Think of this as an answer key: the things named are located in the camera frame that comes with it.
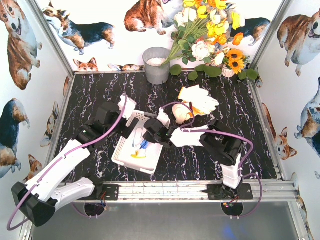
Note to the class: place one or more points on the white glove orange cuff top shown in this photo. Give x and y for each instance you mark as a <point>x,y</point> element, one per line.
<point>199,98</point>

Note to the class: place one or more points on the blue dotted white glove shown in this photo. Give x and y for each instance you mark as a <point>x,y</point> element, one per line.
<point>138,138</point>
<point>141,152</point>

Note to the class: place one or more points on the orange dotted white glove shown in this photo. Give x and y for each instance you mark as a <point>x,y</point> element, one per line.
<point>196,111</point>

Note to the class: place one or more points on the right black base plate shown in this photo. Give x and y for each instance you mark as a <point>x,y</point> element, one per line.
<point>219,191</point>

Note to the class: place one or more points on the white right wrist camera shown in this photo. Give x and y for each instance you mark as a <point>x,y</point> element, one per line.
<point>163,118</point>

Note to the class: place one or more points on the grey metal bucket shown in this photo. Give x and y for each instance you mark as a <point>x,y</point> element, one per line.
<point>156,68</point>

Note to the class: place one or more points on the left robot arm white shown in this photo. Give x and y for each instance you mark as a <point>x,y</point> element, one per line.
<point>81,145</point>

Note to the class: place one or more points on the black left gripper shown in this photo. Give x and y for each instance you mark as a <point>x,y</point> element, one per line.
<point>128,125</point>

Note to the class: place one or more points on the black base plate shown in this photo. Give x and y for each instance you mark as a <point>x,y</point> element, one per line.
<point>219,191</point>
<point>107,192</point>

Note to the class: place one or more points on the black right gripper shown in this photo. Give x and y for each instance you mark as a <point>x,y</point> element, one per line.
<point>150,135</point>

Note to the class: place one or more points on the artificial flower bouquet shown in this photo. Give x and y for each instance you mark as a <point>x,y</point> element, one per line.
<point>209,31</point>

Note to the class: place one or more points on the small white flower pot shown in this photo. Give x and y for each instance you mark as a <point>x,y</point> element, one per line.
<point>226,72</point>

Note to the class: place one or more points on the cream inside-out glove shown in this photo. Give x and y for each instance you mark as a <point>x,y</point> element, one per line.
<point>181,113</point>

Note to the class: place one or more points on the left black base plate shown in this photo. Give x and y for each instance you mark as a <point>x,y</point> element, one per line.
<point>107,192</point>

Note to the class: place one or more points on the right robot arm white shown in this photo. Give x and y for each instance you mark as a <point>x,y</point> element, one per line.
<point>220,145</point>

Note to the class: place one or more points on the white storage basket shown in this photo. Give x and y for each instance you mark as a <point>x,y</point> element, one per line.
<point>124,148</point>

